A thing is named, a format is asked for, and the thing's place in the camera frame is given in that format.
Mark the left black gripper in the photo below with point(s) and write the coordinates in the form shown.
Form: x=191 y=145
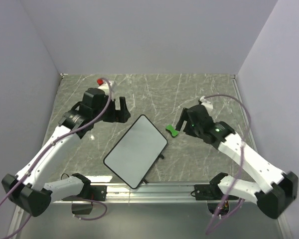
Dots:
x=123 y=115

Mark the green whiteboard eraser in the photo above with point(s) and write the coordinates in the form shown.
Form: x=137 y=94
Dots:
x=171 y=130

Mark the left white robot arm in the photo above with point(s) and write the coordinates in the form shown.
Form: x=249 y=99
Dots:
x=29 y=188

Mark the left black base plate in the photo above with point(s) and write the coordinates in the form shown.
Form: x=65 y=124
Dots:
x=95 y=192

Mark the small black-framed whiteboard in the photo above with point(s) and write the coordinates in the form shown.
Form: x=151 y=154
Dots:
x=135 y=153

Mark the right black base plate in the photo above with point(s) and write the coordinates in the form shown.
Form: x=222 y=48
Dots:
x=207 y=192

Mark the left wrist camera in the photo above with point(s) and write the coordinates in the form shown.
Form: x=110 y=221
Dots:
x=104 y=84

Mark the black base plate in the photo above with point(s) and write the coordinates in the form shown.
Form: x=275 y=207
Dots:
x=95 y=192
x=207 y=192

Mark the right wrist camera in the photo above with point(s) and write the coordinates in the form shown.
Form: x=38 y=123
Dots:
x=207 y=104

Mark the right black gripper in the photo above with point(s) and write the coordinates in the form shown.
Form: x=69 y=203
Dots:
x=185 y=116

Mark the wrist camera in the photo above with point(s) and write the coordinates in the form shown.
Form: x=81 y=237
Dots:
x=104 y=84
x=207 y=104

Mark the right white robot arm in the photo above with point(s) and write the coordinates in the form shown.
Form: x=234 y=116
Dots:
x=272 y=190

